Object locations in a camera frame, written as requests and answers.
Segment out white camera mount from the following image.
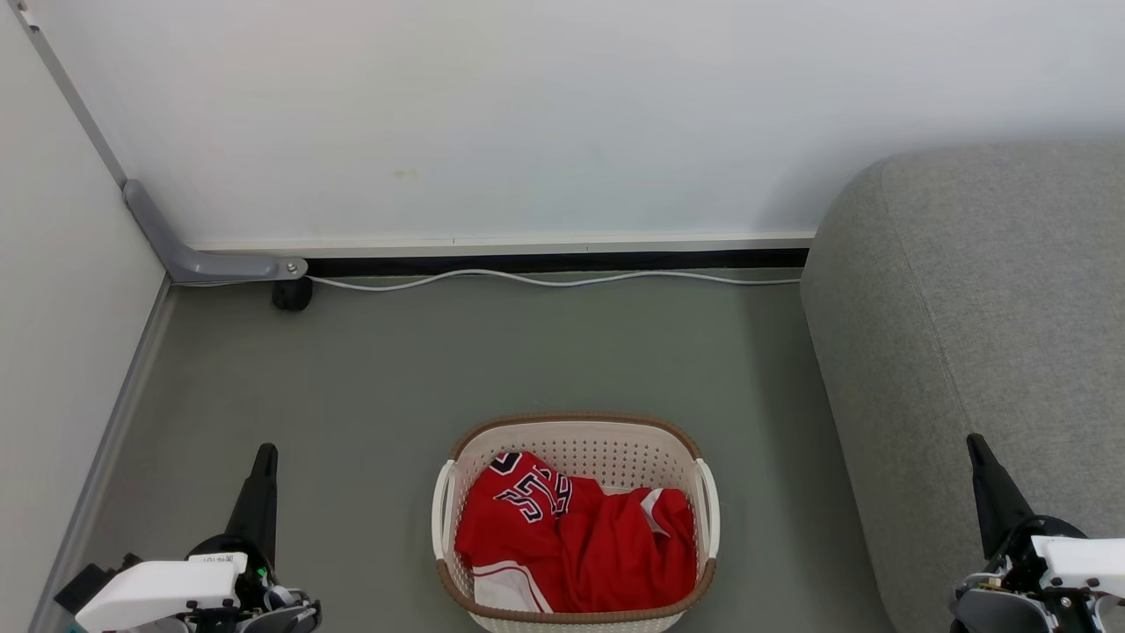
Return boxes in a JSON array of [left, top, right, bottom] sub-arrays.
[[74, 552, 250, 633], [1031, 535, 1125, 600]]

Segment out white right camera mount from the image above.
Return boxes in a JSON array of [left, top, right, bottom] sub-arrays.
[[1031, 535, 1125, 600]]

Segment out white floor cable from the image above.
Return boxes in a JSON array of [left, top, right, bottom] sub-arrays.
[[174, 267, 802, 292]]

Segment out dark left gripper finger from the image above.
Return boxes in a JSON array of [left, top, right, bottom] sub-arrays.
[[223, 443, 279, 565]]

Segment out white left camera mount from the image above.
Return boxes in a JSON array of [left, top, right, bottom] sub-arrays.
[[74, 552, 250, 633]]

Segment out grey fabric sofa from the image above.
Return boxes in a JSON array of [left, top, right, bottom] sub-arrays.
[[799, 141, 1125, 633]]

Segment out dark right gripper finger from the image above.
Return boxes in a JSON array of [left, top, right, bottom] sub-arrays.
[[966, 433, 1037, 561]]

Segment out red and white jersey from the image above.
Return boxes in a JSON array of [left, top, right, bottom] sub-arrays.
[[454, 451, 699, 615]]

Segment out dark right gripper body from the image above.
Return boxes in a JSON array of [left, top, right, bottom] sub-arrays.
[[948, 515, 1125, 633]]

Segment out black round partition foot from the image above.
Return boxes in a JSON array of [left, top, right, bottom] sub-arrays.
[[271, 277, 315, 312]]

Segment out grey metal partition bracket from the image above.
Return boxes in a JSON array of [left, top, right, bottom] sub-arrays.
[[9, 0, 309, 286]]

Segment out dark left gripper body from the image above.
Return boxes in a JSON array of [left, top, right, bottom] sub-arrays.
[[187, 534, 323, 633]]

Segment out white brown-rimmed laundry basket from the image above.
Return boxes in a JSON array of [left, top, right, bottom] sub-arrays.
[[431, 412, 721, 633]]

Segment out white and black baseboard rail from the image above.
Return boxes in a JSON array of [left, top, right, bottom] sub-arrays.
[[187, 231, 817, 277]]

